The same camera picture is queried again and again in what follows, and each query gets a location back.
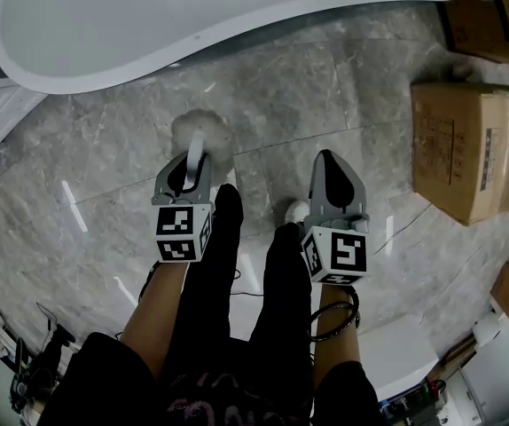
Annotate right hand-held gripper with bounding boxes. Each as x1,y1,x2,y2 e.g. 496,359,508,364
300,148,370,287

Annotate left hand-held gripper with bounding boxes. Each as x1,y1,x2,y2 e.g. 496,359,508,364
151,152,216,264

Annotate grey fluffy cleaning tool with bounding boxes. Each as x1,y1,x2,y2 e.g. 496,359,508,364
169,108,237,194

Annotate white bathtub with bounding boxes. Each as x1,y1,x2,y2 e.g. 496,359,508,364
0,0,463,95

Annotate person's left forearm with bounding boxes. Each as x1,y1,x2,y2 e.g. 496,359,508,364
119,260,194,383

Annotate person's right forearm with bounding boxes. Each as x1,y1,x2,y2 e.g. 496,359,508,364
310,283,362,391

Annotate white shoe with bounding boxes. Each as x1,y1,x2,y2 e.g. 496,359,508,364
284,199,311,226

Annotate person's left leg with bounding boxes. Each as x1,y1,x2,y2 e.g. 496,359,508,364
163,183,245,385

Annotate person's leg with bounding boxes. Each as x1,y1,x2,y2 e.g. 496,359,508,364
163,183,245,385
245,222,314,385

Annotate person's right leg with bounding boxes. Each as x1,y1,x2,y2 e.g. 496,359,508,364
245,222,314,385

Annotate large brown cardboard box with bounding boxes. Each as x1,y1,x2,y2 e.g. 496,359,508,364
410,81,509,227

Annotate black wrist bands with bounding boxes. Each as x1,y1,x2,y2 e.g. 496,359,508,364
309,288,362,343

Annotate white low platform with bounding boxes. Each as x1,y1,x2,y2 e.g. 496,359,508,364
355,320,440,399

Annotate black tripod device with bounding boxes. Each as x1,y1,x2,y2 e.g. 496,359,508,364
9,321,77,413

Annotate person's black shirt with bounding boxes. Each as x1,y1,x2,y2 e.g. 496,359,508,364
46,331,387,426

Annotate white appliance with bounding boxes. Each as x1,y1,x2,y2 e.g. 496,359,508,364
452,312,509,426

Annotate thin black floor cable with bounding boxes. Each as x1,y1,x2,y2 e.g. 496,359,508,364
230,267,265,297

